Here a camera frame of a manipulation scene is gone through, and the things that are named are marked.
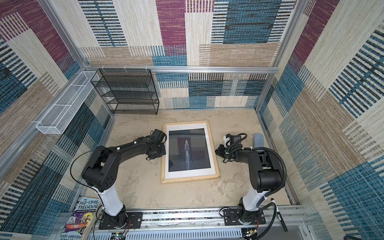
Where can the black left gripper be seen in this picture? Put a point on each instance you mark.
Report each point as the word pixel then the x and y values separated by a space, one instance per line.
pixel 163 152

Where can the white photo mat board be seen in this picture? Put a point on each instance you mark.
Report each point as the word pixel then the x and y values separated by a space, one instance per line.
pixel 168 174

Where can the white wire mesh basket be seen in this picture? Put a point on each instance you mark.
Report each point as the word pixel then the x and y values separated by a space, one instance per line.
pixel 59 116

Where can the black wire shelf rack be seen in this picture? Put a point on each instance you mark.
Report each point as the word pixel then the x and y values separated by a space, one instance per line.
pixel 127 91

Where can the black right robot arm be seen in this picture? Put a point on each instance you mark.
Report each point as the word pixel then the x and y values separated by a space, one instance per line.
pixel 267 173

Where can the grey blue oval case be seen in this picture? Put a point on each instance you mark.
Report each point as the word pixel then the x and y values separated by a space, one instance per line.
pixel 258 140

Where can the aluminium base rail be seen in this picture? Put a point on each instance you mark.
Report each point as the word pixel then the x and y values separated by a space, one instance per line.
pixel 208 224

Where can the colourful treehouse book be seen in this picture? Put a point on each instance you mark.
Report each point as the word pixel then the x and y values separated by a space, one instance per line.
pixel 78 222

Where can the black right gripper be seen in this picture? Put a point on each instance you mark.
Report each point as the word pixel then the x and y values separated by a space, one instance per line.
pixel 219 151

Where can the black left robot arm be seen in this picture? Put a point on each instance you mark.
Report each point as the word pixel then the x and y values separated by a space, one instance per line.
pixel 101 171

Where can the light wooden picture frame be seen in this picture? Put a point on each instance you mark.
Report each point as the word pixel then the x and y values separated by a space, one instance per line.
pixel 163 168

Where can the black marker pen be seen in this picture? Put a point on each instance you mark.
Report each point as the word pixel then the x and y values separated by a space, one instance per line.
pixel 279 215

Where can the dark photo print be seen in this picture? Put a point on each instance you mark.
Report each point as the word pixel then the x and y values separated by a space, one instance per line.
pixel 188 150

